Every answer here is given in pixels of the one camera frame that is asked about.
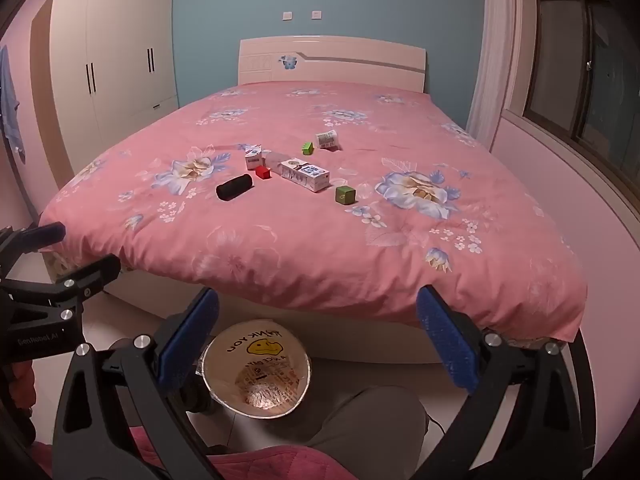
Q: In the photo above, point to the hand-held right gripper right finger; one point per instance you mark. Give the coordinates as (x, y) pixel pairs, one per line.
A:
(445, 340)

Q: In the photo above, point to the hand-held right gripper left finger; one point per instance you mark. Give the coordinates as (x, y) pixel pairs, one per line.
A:
(190, 332)

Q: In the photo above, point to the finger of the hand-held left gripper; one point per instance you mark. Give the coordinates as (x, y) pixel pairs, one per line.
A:
(95, 272)
(42, 237)

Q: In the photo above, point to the white bin with plastic bag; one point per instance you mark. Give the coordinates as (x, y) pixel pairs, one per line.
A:
(260, 360)

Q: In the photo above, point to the red cube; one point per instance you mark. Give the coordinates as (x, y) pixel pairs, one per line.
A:
(262, 172)

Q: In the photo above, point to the white yogurt cup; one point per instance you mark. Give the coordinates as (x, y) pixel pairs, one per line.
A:
(327, 139)

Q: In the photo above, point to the person's left forearm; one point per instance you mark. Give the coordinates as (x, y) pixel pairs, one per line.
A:
(22, 385)

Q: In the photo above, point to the blue hanging cloth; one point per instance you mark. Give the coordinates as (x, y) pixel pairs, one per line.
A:
(9, 105)

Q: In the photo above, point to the pink floral blanket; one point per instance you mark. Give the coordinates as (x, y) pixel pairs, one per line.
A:
(300, 240)

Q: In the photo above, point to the black cylinder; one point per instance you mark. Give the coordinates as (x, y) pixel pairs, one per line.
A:
(234, 187)

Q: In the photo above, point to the pink quilted jacket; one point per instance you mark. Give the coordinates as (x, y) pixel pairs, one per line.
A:
(280, 465)

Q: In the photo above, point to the dark green cube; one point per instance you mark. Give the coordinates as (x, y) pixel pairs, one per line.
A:
(344, 195)

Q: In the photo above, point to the small white carton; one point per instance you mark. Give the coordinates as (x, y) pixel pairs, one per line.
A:
(253, 157)

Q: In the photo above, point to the long white milk carton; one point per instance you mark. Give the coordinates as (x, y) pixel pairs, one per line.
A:
(305, 175)

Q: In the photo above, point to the white wardrobe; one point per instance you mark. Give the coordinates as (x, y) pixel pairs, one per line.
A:
(115, 35)

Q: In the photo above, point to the lime green cube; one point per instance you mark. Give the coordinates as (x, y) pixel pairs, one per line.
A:
(307, 148)

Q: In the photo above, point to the pale curtain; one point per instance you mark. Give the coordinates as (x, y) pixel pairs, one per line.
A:
(495, 60)

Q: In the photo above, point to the white bed headboard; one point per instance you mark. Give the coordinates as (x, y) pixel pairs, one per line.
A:
(350, 65)

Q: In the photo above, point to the dark framed window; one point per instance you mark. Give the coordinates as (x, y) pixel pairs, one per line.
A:
(565, 60)

